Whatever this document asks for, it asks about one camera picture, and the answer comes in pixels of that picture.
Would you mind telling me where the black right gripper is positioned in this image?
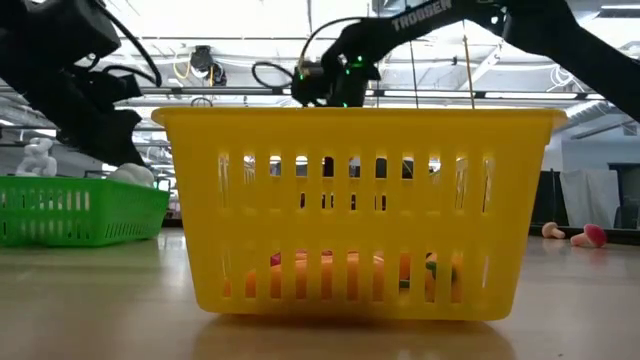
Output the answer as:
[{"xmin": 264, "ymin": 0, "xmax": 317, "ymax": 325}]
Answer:
[{"xmin": 291, "ymin": 49, "xmax": 382, "ymax": 108}]

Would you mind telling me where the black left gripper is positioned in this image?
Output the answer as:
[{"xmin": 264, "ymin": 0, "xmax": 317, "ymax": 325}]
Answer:
[{"xmin": 9, "ymin": 59, "xmax": 147, "ymax": 167}]

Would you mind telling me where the white plush toy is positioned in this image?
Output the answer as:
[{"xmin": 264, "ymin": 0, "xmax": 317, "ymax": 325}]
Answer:
[{"xmin": 106, "ymin": 162, "xmax": 156, "ymax": 189}]

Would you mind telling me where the red chili pepper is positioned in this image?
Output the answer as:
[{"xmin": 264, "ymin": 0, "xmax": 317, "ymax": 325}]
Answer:
[{"xmin": 268, "ymin": 248, "xmax": 335, "ymax": 267}]

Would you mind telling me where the orange pepper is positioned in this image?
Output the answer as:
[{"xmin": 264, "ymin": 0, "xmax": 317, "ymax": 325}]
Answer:
[
  {"xmin": 222, "ymin": 251, "xmax": 389, "ymax": 302},
  {"xmin": 397, "ymin": 251, "xmax": 464, "ymax": 305}
]

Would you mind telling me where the yellow plastic basket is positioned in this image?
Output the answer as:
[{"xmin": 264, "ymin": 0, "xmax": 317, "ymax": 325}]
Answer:
[{"xmin": 151, "ymin": 106, "xmax": 569, "ymax": 322}]

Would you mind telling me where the white knobbly figure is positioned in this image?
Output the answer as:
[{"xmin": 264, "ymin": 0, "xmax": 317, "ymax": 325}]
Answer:
[{"xmin": 14, "ymin": 137, "xmax": 59, "ymax": 178}]

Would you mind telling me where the green plastic basket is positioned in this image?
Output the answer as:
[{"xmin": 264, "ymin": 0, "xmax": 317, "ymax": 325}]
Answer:
[{"xmin": 0, "ymin": 175, "xmax": 172, "ymax": 249}]

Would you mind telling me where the ceiling light strip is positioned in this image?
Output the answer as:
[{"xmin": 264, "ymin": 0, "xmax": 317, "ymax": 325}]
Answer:
[{"xmin": 279, "ymin": 87, "xmax": 609, "ymax": 102}]

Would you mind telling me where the black standing panel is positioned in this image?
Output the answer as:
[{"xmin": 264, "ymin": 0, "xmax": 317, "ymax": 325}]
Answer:
[{"xmin": 530, "ymin": 168, "xmax": 564, "ymax": 229}]

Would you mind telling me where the red cap mushroom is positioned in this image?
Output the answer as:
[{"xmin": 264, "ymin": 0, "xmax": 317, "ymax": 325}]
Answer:
[
  {"xmin": 541, "ymin": 221, "xmax": 567, "ymax": 241},
  {"xmin": 569, "ymin": 223, "xmax": 609, "ymax": 249}
]

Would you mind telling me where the white hanging cloth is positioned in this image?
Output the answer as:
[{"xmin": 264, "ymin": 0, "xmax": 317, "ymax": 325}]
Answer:
[{"xmin": 558, "ymin": 167, "xmax": 622, "ymax": 230}]

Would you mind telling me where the dark monitor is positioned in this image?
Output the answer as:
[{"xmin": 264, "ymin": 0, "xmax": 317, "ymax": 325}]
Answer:
[{"xmin": 607, "ymin": 162, "xmax": 640, "ymax": 231}]

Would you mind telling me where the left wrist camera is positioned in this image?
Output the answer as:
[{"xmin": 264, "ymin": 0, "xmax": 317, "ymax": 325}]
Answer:
[{"xmin": 97, "ymin": 71, "xmax": 145, "ymax": 101}]

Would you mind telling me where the thin hanging cord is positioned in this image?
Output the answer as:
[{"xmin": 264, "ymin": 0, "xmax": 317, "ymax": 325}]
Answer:
[
  {"xmin": 462, "ymin": 19, "xmax": 476, "ymax": 110},
  {"xmin": 408, "ymin": 39, "xmax": 420, "ymax": 109}
]

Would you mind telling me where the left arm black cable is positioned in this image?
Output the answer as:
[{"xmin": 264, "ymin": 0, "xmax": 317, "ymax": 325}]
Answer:
[{"xmin": 92, "ymin": 0, "xmax": 164, "ymax": 89}]

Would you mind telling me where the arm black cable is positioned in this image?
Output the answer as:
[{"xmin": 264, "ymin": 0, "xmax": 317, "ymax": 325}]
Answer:
[
  {"xmin": 92, "ymin": 0, "xmax": 164, "ymax": 89},
  {"xmin": 250, "ymin": 16, "xmax": 369, "ymax": 91}
]

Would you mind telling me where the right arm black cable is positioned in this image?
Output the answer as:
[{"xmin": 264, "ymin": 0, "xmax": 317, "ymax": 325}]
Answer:
[{"xmin": 250, "ymin": 16, "xmax": 369, "ymax": 91}]

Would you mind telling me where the ceiling cable reel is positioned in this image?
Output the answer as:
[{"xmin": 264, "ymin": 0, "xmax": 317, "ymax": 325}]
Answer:
[{"xmin": 188, "ymin": 44, "xmax": 229, "ymax": 88}]

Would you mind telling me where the black aluminium table frame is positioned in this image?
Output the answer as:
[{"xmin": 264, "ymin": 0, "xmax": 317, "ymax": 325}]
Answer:
[{"xmin": 528, "ymin": 225, "xmax": 640, "ymax": 247}]

